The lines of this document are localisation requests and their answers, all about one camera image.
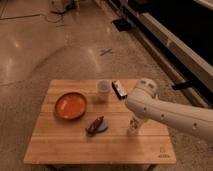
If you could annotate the white bottle with label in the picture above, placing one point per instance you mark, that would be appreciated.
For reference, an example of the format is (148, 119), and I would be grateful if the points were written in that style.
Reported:
(134, 125)

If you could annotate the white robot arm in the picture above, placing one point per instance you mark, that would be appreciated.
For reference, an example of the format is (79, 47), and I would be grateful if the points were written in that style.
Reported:
(193, 120)

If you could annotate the translucent plastic cup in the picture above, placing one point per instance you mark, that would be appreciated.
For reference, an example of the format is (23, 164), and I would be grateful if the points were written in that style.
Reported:
(103, 90)

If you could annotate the black rectangular box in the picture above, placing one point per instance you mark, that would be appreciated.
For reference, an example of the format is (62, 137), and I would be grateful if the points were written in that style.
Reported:
(119, 89)

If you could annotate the orange bowl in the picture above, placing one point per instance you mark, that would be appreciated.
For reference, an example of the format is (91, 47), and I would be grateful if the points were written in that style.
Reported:
(70, 106)

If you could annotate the red brown snack packet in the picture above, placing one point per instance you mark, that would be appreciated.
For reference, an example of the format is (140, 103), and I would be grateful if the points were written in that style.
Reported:
(95, 123)

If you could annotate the wooden table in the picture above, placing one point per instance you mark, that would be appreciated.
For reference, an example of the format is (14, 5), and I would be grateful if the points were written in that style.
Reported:
(55, 141)

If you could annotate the long white black bench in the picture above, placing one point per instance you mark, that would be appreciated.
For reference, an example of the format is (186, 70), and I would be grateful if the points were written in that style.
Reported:
(183, 32)

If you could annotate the white machine base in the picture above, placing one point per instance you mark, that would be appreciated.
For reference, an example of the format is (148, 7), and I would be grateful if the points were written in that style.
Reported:
(61, 6)

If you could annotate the black bracket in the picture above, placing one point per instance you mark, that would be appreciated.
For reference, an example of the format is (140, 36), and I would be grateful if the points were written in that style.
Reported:
(183, 85)

